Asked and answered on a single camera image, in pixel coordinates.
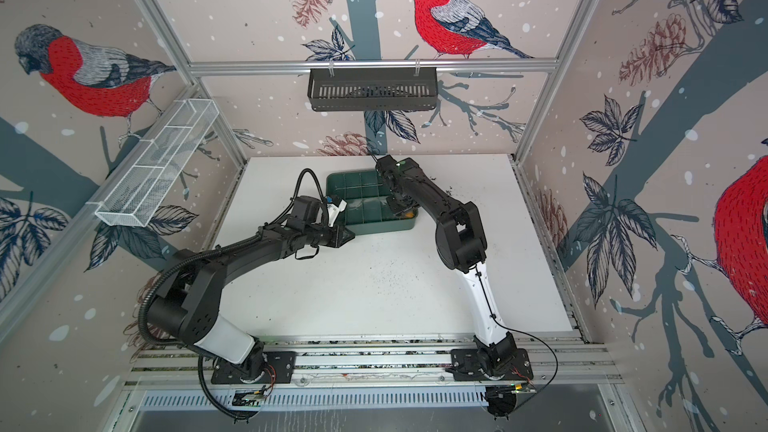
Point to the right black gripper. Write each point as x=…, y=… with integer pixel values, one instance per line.
x=397, y=208

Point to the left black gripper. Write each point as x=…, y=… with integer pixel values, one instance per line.
x=338, y=238

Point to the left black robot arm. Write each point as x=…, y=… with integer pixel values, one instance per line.
x=183, y=305

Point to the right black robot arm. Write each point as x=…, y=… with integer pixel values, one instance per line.
x=461, y=245

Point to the green compartment tray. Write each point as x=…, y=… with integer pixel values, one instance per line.
x=367, y=211

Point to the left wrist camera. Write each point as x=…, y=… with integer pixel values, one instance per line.
x=308, y=210

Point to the black hanging wire basket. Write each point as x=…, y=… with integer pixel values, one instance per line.
x=373, y=89

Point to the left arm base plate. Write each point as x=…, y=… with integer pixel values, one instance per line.
x=260, y=368

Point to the horizontal aluminium frame bar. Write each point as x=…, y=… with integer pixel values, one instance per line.
x=254, y=68

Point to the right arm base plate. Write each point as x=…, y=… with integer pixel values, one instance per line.
x=478, y=365

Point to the white mesh wall shelf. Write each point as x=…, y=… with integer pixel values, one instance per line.
x=142, y=189

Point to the aluminium mounting rail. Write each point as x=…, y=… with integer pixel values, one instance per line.
x=557, y=361

